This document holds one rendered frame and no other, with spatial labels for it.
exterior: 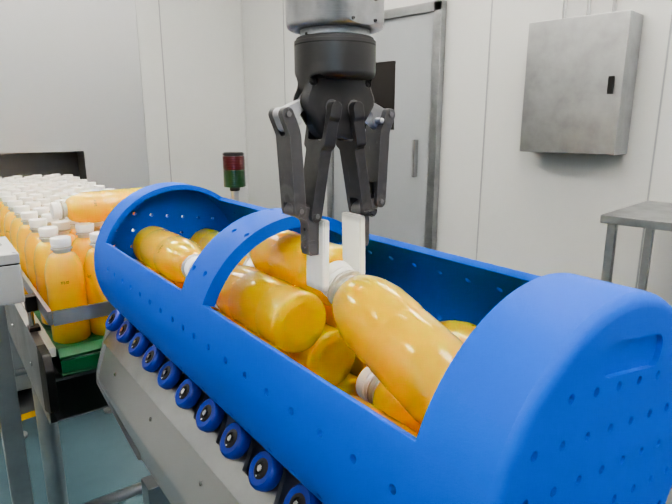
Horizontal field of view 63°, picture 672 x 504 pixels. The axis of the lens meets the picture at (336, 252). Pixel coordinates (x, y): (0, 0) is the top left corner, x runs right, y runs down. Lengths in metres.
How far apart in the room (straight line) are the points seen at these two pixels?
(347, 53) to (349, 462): 0.33
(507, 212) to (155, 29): 3.70
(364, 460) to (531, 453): 0.12
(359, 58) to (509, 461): 0.34
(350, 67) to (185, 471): 0.59
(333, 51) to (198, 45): 5.62
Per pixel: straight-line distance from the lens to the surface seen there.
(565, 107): 3.78
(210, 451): 0.78
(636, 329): 0.43
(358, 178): 0.54
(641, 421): 0.49
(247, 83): 6.32
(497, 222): 4.27
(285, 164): 0.50
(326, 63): 0.50
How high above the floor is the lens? 1.35
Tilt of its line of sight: 13 degrees down
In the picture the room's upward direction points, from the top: straight up
